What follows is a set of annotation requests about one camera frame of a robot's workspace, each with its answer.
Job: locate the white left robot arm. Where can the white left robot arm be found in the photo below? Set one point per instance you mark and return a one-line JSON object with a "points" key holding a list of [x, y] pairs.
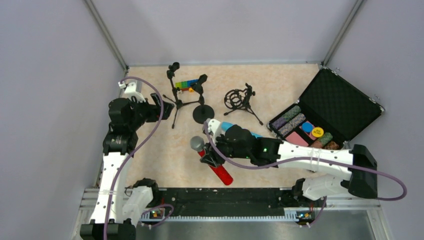
{"points": [[113, 217]]}

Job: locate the colourful toy brick block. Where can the colourful toy brick block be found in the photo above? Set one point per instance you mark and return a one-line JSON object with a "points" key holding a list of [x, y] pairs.
{"points": [[183, 86]]}

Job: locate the black poker chip case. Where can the black poker chip case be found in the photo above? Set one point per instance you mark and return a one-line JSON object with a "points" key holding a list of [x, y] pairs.
{"points": [[329, 113]]}

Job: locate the teal toy microphone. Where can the teal toy microphone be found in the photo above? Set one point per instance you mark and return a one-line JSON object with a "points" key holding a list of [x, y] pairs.
{"points": [[226, 125]]}

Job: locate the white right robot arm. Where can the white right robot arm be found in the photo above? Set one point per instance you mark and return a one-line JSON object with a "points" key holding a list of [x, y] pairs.
{"points": [[352, 171]]}

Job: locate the red glitter microphone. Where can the red glitter microphone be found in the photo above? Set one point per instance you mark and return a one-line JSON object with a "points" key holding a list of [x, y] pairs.
{"points": [[197, 144]]}

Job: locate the black round-base mic stand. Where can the black round-base mic stand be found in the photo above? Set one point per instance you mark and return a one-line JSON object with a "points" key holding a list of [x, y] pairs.
{"points": [[202, 112]]}

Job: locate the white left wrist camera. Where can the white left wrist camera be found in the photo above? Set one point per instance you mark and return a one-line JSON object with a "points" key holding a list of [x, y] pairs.
{"points": [[132, 91]]}

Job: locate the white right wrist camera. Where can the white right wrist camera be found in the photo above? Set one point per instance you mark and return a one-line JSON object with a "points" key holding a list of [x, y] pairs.
{"points": [[214, 128]]}

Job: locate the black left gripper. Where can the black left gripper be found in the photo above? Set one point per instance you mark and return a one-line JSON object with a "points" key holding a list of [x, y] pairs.
{"points": [[156, 108]]}

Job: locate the black tripod mic stand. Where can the black tripod mic stand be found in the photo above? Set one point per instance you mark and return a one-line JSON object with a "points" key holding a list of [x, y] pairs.
{"points": [[178, 103]]}

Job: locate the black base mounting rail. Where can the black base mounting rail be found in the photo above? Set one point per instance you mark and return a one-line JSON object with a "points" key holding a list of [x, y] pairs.
{"points": [[233, 202]]}

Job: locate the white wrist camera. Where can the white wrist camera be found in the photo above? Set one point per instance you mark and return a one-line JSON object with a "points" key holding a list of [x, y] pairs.
{"points": [[132, 91], [214, 128]]}

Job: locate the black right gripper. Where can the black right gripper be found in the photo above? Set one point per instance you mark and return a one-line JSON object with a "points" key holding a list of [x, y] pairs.
{"points": [[215, 152]]}

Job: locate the black shock-mount tripod stand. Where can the black shock-mount tripod stand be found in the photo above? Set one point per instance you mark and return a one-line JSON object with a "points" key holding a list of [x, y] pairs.
{"points": [[239, 99]]}

